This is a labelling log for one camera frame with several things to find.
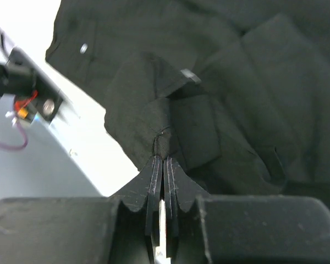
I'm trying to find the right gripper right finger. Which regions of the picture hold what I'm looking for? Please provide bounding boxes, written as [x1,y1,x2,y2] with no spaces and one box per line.
[163,158,330,263]

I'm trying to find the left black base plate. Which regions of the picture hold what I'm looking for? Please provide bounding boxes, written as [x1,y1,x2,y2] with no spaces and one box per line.
[0,48,63,122]

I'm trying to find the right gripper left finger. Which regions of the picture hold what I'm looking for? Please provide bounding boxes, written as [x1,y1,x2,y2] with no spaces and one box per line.
[0,157,162,264]

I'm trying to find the aluminium front rail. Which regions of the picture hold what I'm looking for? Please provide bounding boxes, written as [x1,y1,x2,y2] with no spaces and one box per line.
[0,28,113,196]

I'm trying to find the black long sleeve shirt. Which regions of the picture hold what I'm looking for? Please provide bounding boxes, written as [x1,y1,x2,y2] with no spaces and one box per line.
[46,1,330,208]

